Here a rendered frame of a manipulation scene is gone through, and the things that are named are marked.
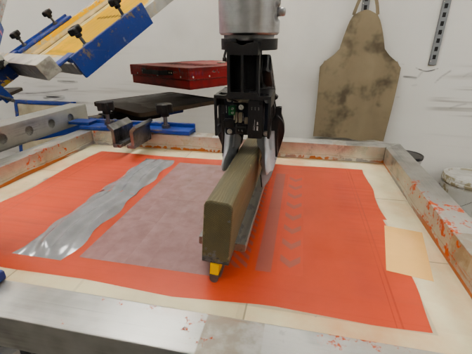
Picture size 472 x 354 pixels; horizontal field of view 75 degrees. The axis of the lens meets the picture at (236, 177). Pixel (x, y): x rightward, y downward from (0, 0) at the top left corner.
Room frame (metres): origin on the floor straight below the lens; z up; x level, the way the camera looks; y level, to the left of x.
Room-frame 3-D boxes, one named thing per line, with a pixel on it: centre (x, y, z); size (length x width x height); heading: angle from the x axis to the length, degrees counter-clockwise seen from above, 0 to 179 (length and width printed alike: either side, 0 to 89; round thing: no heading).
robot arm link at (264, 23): (0.42, -0.02, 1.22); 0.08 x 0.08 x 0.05
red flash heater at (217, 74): (1.73, 0.17, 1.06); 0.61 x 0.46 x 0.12; 138
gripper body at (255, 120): (0.42, -0.02, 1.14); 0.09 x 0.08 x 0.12; 169
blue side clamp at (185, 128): (0.78, 0.25, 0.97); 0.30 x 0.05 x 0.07; 78
